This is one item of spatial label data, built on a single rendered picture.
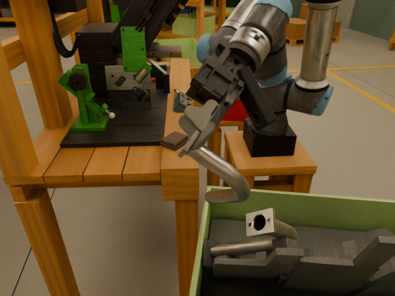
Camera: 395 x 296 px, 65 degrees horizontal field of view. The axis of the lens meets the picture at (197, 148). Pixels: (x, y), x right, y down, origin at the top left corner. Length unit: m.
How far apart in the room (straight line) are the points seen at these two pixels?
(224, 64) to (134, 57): 1.06
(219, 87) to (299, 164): 0.80
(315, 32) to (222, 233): 0.67
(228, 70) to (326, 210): 0.58
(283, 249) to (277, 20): 0.41
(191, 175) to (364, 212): 0.56
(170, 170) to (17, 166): 0.53
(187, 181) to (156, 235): 1.02
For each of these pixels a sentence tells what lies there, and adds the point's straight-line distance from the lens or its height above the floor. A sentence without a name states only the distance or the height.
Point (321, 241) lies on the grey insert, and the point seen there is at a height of 0.85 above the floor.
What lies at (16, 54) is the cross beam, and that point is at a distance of 1.44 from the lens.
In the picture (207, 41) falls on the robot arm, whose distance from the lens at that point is 0.78.
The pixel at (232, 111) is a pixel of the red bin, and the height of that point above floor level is 0.86.
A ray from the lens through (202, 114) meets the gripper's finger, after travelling 0.51.
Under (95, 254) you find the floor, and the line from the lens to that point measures 2.10.
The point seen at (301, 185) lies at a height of 0.75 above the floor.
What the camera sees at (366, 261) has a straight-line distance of 0.67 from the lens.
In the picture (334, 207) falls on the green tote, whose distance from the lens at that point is 0.99.
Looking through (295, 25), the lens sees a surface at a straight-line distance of 7.33.
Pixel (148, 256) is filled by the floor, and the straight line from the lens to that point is 2.02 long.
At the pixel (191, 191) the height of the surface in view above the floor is 0.79.
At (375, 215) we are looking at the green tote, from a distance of 1.05.
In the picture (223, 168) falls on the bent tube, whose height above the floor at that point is 1.24.
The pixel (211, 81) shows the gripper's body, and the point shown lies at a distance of 0.54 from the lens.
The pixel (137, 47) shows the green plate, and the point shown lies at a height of 1.18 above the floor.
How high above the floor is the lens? 1.53
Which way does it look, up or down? 31 degrees down
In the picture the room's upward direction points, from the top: straight up
